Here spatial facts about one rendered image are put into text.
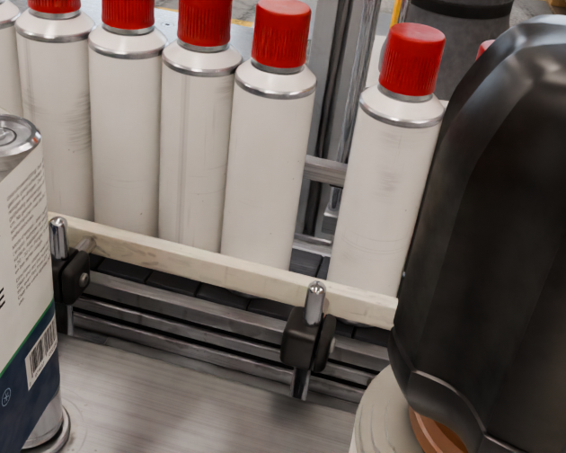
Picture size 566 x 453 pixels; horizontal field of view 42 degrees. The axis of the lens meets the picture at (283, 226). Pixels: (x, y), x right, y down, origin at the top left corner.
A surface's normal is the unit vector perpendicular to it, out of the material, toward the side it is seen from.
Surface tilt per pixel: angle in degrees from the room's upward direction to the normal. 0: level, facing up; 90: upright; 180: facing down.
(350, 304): 90
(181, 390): 0
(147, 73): 90
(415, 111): 41
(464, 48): 72
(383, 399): 1
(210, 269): 90
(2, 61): 90
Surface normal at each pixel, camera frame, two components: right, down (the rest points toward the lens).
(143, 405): 0.11, -0.82
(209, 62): 0.30, -0.24
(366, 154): -0.77, 0.29
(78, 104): 0.66, 0.48
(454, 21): -0.21, 0.52
